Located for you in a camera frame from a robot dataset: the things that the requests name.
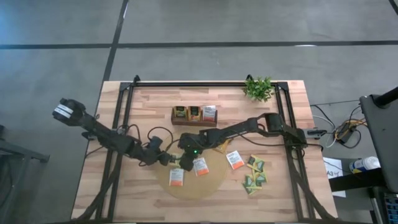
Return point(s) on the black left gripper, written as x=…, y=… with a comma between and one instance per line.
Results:
x=158, y=155

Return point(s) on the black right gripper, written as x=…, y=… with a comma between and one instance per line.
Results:
x=196, y=144

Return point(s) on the green yellow tea packet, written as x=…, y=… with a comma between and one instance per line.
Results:
x=260, y=177
x=255, y=163
x=176, y=165
x=249, y=185
x=179, y=112

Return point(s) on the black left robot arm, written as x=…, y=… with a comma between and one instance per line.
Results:
x=109, y=140

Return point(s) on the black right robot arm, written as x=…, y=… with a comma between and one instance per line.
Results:
x=245, y=127

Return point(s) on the round woven straw placemat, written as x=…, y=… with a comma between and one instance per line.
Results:
x=199, y=186

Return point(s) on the brown wooden organizer box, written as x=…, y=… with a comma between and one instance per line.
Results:
x=192, y=124

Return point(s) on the green plant in white pot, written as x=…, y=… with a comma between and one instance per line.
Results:
x=258, y=89

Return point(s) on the dark metal cart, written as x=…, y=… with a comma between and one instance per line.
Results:
x=31, y=155

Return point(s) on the white paper sheet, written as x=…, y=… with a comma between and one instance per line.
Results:
x=332, y=164

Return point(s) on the black power adapter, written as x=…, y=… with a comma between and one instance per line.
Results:
x=345, y=134

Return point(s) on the black shelf bar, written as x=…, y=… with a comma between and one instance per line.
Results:
x=354, y=182

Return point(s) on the white spray can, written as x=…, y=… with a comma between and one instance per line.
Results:
x=367, y=163

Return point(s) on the dark grey flat panel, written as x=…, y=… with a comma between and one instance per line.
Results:
x=387, y=140

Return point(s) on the black mesh crate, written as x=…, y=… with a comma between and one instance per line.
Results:
x=391, y=208

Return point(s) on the black pole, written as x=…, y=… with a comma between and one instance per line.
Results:
x=387, y=97

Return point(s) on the black metal table frame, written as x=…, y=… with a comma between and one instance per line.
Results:
x=186, y=84

